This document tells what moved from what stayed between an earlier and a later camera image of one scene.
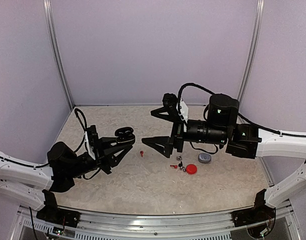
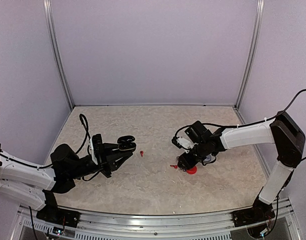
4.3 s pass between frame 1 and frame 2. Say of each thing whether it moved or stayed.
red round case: stayed
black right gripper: moved
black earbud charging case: moved
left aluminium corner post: stayed
